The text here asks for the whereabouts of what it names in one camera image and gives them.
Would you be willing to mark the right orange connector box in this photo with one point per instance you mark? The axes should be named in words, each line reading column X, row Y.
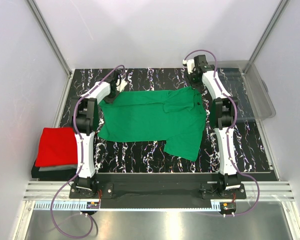
column 228, row 206

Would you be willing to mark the orange connector box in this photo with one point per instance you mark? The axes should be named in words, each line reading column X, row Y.
column 228, row 206
column 93, row 205

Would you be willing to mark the aluminium frame rail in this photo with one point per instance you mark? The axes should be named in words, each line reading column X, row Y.
column 265, row 190

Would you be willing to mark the black folded t shirt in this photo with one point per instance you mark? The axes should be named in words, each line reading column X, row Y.
column 63, row 175

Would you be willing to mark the right aluminium frame post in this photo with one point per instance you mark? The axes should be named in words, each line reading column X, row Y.
column 280, row 9

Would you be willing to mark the left aluminium frame post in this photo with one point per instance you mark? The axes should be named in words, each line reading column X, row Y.
column 48, row 35

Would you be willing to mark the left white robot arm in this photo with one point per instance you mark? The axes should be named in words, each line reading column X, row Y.
column 85, row 121

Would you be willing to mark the green t shirt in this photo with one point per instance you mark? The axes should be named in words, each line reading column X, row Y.
column 176, row 117

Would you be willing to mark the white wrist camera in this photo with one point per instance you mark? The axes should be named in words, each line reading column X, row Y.
column 121, row 87
column 189, row 64

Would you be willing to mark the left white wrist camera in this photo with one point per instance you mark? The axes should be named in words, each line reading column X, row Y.
column 121, row 87

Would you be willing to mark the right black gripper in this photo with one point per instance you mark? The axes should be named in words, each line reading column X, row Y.
column 194, row 85

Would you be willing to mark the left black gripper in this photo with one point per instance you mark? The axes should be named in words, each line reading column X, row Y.
column 109, row 100

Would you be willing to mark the aluminium frame post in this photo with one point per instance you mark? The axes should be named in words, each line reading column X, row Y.
column 48, row 35
column 280, row 9

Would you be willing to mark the grey folded t shirt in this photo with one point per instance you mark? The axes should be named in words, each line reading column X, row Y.
column 58, row 168

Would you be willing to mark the red folded t shirt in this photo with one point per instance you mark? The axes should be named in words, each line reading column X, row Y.
column 57, row 147

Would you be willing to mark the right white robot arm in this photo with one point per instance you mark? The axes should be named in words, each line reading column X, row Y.
column 223, row 115

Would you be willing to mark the clear plastic bin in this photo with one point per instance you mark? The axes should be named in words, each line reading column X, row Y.
column 241, row 79

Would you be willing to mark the left orange connector box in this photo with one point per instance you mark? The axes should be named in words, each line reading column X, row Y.
column 93, row 205

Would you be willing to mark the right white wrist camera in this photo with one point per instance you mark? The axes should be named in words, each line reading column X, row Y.
column 189, row 64

